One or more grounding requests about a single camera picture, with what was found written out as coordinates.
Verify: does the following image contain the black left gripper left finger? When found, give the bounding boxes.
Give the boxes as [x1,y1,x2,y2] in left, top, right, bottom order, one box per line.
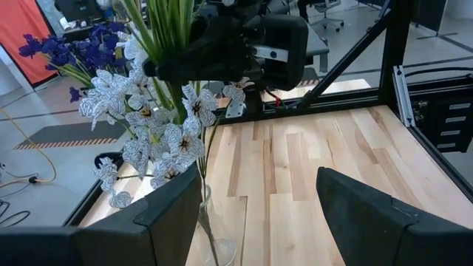
[75,163,203,266]

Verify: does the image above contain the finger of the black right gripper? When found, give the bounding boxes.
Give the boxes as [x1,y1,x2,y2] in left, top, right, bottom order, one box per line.
[142,32,208,82]

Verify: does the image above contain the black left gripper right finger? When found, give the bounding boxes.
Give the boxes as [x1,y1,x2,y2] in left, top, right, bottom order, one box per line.
[316,166,473,266]

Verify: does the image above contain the white artificial flower bunch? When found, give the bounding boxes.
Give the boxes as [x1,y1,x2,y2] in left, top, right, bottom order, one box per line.
[78,68,219,210]
[121,0,256,126]

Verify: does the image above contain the tall clear glass vase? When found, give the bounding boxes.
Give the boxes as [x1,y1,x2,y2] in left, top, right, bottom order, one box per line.
[194,183,238,266]

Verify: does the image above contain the grey office desk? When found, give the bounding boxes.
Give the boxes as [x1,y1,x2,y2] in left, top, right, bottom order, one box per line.
[305,24,330,74]

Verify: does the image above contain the office chair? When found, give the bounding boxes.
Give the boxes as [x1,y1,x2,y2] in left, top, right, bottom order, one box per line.
[308,0,347,33]

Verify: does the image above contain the black drawer cabinet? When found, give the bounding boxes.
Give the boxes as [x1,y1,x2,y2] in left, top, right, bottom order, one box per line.
[409,75,473,154]

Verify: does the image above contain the hazard striped floor mat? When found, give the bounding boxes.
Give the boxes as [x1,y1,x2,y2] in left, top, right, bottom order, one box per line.
[13,120,129,151]

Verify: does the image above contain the red fabric partition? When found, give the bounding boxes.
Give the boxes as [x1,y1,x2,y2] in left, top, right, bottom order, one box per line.
[0,0,58,88]

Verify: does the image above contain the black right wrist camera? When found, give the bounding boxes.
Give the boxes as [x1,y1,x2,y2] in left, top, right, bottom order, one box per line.
[254,14,310,92]

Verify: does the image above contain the black frame clamp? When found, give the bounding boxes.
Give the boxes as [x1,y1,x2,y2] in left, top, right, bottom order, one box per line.
[94,151,125,171]

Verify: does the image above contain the silver aluminium bracket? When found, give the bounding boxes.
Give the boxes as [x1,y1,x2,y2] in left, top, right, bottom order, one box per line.
[392,65,415,129]

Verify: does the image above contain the yellow floor cable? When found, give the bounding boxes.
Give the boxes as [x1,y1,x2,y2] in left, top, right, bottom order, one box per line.
[0,106,58,185]

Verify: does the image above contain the black floor cable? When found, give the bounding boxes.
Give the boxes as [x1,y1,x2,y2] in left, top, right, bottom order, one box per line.
[0,199,33,227]

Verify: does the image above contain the black aluminium table frame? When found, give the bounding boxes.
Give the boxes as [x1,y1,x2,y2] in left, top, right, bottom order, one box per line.
[62,0,473,228]

